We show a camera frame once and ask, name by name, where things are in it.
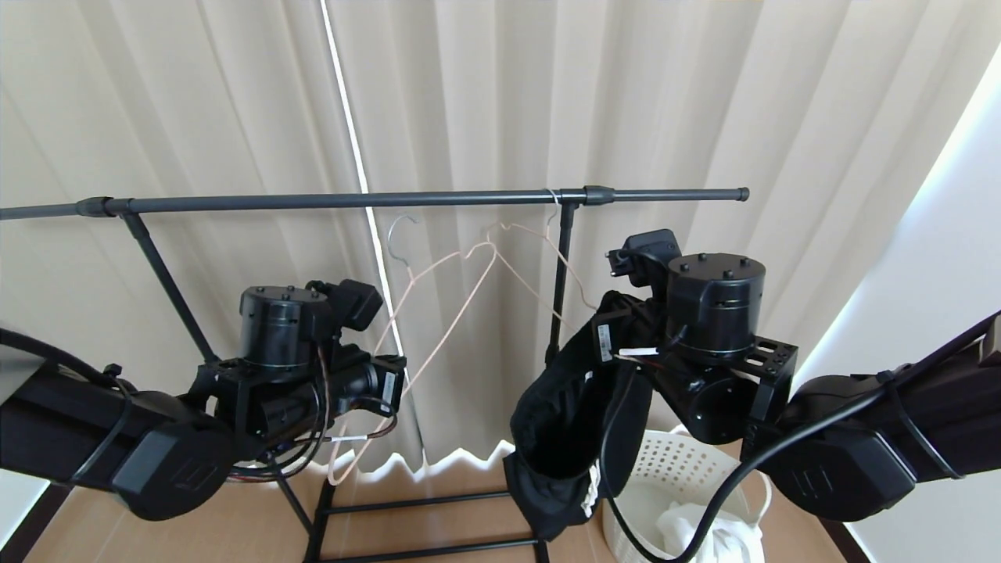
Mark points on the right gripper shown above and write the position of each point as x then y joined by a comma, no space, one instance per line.
633,328

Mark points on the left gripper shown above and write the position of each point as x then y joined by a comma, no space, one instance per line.
367,383

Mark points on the pink clothes hanger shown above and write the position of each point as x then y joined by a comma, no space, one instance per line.
571,270
450,320

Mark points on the black shorts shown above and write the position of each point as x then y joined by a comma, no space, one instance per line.
563,414

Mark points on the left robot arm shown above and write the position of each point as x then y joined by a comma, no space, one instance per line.
281,328

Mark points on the white laundry basket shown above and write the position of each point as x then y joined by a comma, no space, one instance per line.
665,461

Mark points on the black clothes rack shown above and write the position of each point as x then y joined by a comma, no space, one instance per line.
274,202

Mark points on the white garment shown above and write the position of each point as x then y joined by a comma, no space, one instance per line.
680,532

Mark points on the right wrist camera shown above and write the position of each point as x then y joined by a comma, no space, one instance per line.
645,246

